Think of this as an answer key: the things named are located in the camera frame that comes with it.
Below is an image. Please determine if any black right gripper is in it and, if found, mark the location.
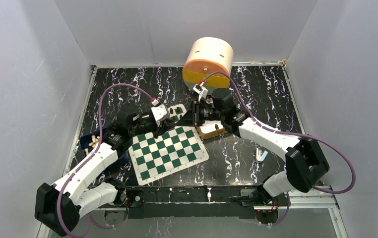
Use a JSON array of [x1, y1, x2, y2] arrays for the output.
[[176, 99, 224, 127]]

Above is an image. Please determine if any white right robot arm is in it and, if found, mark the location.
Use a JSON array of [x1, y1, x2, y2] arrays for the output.
[[176, 88, 330, 205]]

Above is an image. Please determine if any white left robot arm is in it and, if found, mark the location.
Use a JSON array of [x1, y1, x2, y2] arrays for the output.
[[35, 110, 175, 237]]

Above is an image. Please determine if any green white chess board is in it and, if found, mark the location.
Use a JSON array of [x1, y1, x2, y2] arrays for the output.
[[128, 104, 210, 186]]

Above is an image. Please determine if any blue tin tray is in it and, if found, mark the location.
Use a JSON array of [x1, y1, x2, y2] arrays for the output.
[[79, 131, 132, 170]]

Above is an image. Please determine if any small white blue tag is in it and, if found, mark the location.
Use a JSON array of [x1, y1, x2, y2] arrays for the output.
[[255, 148, 268, 163]]

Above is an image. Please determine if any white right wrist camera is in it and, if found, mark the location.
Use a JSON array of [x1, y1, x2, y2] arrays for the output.
[[192, 82, 208, 102]]

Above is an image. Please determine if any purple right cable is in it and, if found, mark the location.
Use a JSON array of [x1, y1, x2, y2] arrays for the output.
[[200, 71, 357, 226]]

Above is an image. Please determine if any purple cable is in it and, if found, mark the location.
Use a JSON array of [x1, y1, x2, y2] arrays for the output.
[[200, 71, 357, 226], [57, 83, 158, 238]]

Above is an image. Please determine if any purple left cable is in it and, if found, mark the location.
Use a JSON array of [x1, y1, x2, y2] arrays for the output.
[[57, 83, 158, 238]]

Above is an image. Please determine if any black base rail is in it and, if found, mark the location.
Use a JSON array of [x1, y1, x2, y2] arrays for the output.
[[103, 185, 292, 221]]

